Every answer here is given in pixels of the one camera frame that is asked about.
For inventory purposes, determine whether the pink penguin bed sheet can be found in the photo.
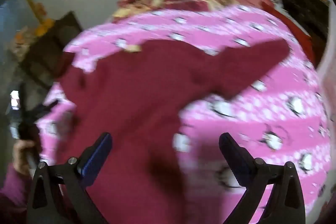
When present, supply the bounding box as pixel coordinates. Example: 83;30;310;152
35;4;332;224

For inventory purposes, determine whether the dark wooden headboard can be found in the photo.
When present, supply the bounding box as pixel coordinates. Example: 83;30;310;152
282;0;329;65

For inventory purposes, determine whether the maroon small garment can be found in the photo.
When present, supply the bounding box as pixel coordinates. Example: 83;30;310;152
59;39;289;223

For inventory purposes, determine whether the person's left hand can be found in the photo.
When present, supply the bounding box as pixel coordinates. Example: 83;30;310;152
12;139;41;176

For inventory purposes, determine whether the pink white cushioned chair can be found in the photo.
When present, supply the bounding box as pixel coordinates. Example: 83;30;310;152
316;0;336;119

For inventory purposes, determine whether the person's left maroon sleeve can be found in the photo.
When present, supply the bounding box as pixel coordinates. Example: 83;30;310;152
0;164;32;224

